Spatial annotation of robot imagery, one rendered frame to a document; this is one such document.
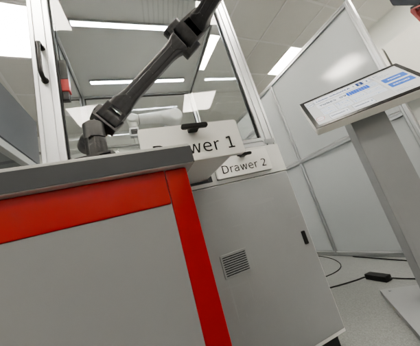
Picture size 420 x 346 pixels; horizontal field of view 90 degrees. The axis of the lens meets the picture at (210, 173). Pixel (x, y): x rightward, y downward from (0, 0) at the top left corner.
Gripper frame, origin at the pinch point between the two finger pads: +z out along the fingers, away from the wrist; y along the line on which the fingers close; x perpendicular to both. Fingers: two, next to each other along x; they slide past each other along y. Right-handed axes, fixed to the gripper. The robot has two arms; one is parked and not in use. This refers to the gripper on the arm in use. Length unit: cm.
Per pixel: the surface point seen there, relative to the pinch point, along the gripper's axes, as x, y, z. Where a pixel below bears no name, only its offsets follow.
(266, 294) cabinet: -36, -41, 49
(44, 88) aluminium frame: -18, 24, -52
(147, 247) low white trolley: 31.4, -16.6, 17.4
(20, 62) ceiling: -139, 121, -200
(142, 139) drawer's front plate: 6.2, -14.0, -8.5
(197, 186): -32.0, -25.6, 0.2
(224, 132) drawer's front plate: 0.1, -36.4, -7.5
